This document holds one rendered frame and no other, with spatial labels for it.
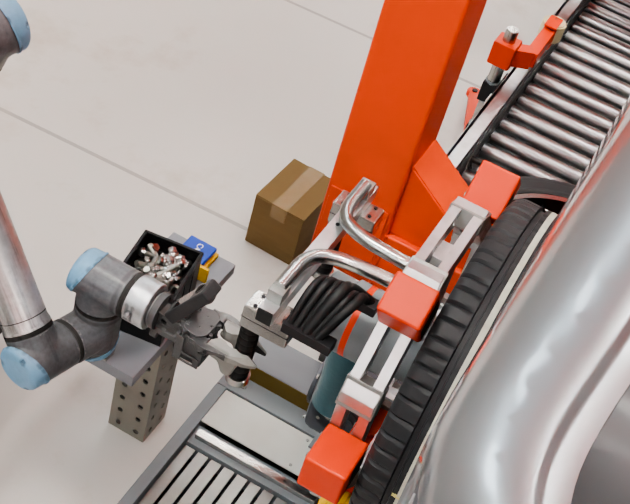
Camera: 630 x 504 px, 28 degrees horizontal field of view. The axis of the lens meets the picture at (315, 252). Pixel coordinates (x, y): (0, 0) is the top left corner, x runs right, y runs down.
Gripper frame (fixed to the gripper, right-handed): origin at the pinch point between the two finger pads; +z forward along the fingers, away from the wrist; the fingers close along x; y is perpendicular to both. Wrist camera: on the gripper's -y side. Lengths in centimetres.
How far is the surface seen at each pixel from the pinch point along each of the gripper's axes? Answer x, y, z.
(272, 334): 2.5, -9.3, 2.7
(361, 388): 8.6, -14.9, 21.1
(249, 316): 2.5, -10.5, -2.1
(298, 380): -61, 70, -6
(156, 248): -36, 26, -39
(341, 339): -10.0, -3.2, 11.4
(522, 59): -186, 35, -3
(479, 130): -155, 44, -2
